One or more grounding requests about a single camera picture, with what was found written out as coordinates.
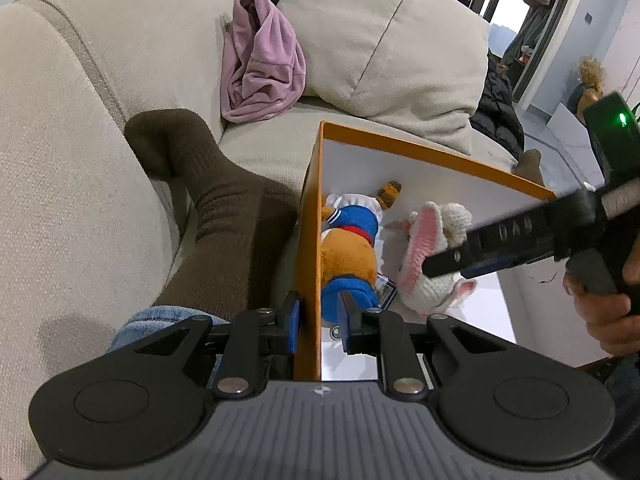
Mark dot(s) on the black puffer jacket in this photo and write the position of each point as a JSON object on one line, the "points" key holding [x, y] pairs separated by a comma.
{"points": [[495, 116]]}

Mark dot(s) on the person's right hand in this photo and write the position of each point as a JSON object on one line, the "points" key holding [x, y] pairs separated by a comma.
{"points": [[607, 318]]}

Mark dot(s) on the pink cloth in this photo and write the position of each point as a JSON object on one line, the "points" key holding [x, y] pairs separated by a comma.
{"points": [[263, 69]]}

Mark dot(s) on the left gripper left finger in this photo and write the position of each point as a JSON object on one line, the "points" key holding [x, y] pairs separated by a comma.
{"points": [[287, 325]]}

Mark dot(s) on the right leg brown sock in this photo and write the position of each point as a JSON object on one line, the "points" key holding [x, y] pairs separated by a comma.
{"points": [[528, 167]]}

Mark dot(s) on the leg brown sock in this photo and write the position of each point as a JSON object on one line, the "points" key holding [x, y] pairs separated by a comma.
{"points": [[528, 167], [244, 224]]}

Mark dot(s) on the beige cushion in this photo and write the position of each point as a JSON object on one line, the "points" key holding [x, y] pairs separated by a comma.
{"points": [[415, 65]]}

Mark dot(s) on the orange cardboard box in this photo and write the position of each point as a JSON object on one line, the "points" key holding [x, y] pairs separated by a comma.
{"points": [[526, 305]]}

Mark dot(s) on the orange blue plush bear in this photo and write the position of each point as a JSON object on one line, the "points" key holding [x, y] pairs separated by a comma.
{"points": [[350, 226]]}

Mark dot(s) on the left leg brown sock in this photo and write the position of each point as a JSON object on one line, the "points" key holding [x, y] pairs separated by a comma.
{"points": [[244, 224]]}

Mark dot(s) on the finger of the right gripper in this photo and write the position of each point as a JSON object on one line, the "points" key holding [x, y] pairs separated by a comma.
{"points": [[474, 259]]}

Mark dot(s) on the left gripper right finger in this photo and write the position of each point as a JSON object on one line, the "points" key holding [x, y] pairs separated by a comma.
{"points": [[354, 336]]}

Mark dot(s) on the white crochet bunny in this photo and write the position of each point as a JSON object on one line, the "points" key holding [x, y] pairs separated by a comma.
{"points": [[428, 281]]}

